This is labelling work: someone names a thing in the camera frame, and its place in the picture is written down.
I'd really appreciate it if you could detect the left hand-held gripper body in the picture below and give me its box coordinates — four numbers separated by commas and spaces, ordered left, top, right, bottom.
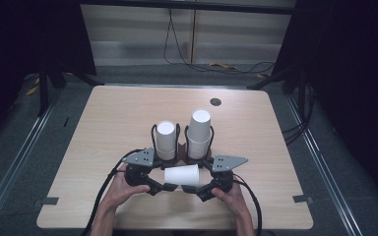
121, 147, 163, 197

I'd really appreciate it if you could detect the black metal stand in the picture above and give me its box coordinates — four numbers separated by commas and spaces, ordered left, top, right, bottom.
247, 65, 309, 112
37, 58, 104, 117

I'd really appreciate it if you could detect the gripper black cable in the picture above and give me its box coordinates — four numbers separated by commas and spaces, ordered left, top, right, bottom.
81, 148, 145, 236
232, 173, 264, 236

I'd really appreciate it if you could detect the person's right hand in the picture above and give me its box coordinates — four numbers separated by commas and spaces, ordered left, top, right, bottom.
211, 184, 251, 219

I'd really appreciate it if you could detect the grey tape strip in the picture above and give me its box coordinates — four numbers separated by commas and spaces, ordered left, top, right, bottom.
33, 197, 60, 207
292, 194, 313, 205

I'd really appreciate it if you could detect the black cable bundle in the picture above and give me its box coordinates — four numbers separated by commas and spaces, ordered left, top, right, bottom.
282, 83, 316, 146

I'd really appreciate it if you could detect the short white cup stack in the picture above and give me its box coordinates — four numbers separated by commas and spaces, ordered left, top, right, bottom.
156, 120, 178, 161

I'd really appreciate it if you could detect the black overhead beam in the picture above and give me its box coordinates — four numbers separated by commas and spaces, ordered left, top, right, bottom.
78, 0, 296, 16

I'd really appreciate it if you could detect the person's left hand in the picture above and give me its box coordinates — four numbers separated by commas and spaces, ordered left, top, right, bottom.
102, 163, 152, 212

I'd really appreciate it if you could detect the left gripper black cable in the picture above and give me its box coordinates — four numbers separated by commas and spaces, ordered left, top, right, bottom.
81, 148, 145, 236

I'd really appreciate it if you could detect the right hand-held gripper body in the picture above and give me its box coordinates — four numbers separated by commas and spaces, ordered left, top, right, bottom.
196, 154, 249, 203

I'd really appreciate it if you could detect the brown double cup holder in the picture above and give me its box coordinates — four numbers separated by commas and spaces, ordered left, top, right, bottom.
150, 122, 216, 168

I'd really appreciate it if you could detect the silver floor rail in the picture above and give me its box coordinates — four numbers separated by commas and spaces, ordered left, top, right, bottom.
283, 92, 365, 236
0, 97, 57, 227

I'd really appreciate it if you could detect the white paper cup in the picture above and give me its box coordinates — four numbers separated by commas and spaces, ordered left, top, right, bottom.
163, 163, 201, 188

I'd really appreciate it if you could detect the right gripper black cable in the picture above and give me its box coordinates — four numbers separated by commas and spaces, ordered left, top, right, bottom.
232, 173, 264, 236

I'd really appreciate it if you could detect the black hanging wall cable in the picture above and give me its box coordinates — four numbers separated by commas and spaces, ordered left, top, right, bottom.
162, 8, 277, 76

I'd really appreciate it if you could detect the black curtain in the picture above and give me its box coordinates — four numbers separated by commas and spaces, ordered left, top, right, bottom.
0, 0, 97, 139
272, 0, 378, 205

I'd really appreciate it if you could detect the tall white cup stack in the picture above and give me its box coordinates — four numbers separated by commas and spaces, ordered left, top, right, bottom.
186, 109, 213, 160

